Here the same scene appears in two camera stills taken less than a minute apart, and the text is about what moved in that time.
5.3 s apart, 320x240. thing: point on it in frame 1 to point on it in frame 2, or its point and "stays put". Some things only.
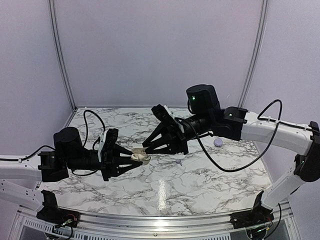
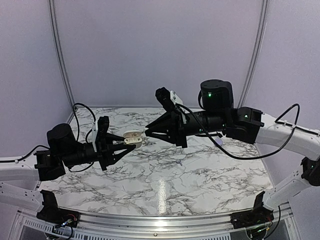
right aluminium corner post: [263, 17] stays put
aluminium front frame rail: [104, 227] stays put
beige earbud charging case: [140, 154] to [133, 137]
